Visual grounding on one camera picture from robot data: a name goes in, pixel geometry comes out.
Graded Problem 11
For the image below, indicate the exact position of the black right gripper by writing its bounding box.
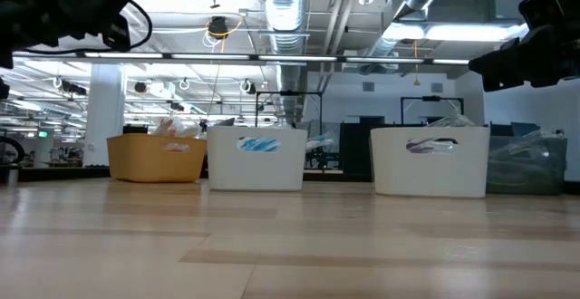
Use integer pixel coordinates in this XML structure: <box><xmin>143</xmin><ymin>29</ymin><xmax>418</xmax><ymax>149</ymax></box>
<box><xmin>468</xmin><ymin>21</ymin><xmax>580</xmax><ymax>93</ymax></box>

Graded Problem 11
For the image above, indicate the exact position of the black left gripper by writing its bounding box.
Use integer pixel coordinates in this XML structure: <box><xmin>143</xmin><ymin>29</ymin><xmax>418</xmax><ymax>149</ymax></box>
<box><xmin>0</xmin><ymin>0</ymin><xmax>132</xmax><ymax>71</ymax></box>

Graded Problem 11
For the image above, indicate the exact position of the white plastic bin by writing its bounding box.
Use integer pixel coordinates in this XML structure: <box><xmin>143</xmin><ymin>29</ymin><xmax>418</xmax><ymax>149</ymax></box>
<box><xmin>369</xmin><ymin>125</ymin><xmax>492</xmax><ymax>199</ymax></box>
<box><xmin>206</xmin><ymin>125</ymin><xmax>310</xmax><ymax>192</ymax></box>

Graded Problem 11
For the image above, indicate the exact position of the yellow plastic bin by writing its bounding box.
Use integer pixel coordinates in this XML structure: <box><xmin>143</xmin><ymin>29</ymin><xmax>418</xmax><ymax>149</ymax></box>
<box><xmin>106</xmin><ymin>132</ymin><xmax>208</xmax><ymax>184</ymax></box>

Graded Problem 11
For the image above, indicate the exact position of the blue toothbrush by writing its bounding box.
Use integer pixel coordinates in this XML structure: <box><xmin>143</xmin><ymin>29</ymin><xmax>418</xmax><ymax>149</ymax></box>
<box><xmin>305</xmin><ymin>133</ymin><xmax>337</xmax><ymax>153</ymax></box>
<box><xmin>236</xmin><ymin>136</ymin><xmax>283</xmax><ymax>154</ymax></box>

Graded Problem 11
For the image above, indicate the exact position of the background computer monitor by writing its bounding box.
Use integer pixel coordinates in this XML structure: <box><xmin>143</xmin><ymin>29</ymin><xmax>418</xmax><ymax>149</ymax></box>
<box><xmin>510</xmin><ymin>121</ymin><xmax>543</xmax><ymax>137</ymax></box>

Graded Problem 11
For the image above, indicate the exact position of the white pillar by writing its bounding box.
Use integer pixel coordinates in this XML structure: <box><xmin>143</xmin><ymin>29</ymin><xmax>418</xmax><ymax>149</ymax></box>
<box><xmin>82</xmin><ymin>63</ymin><xmax>127</xmax><ymax>169</ymax></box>

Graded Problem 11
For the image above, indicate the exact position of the black background box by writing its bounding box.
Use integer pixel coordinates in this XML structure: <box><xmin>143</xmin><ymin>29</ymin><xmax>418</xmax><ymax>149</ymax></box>
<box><xmin>121</xmin><ymin>123</ymin><xmax>150</xmax><ymax>136</ymax></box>

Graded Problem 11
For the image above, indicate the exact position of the long ceiling light strip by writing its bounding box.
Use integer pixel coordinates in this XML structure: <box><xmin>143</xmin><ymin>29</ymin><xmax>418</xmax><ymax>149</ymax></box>
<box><xmin>11</xmin><ymin>50</ymin><xmax>472</xmax><ymax>68</ymax></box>

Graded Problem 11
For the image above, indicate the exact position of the grey translucent plastic bin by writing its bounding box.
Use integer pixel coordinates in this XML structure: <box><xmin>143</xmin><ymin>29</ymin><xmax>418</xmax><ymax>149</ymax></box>
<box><xmin>485</xmin><ymin>129</ymin><xmax>569</xmax><ymax>197</ymax></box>

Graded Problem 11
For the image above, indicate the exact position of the black curved background hoop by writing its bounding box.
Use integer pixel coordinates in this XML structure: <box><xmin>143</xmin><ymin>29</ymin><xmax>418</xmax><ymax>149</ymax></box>
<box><xmin>0</xmin><ymin>135</ymin><xmax>27</xmax><ymax>167</ymax></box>

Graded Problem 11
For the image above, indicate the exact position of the grey metal cylinder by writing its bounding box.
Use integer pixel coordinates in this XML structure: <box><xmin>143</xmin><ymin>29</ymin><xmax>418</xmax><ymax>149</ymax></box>
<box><xmin>4</xmin><ymin>165</ymin><xmax>20</xmax><ymax>187</ymax></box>

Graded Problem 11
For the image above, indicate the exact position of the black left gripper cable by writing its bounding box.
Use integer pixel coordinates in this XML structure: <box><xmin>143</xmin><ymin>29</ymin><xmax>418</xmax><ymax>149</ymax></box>
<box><xmin>20</xmin><ymin>0</ymin><xmax>154</xmax><ymax>56</ymax></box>

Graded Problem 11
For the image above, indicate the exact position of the black background frame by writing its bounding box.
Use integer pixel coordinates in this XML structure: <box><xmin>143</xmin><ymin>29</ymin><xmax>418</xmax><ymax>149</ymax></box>
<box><xmin>253</xmin><ymin>89</ymin><xmax>324</xmax><ymax>130</ymax></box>
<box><xmin>400</xmin><ymin>94</ymin><xmax>467</xmax><ymax>128</ymax></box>

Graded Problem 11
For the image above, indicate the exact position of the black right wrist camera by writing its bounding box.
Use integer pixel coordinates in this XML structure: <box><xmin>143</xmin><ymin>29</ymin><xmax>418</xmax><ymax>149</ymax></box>
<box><xmin>517</xmin><ymin>0</ymin><xmax>580</xmax><ymax>32</ymax></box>

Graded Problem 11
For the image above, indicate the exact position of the black ceiling-hung camera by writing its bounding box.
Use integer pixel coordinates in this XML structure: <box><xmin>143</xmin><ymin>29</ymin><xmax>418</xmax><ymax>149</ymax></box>
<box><xmin>207</xmin><ymin>14</ymin><xmax>230</xmax><ymax>41</ymax></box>

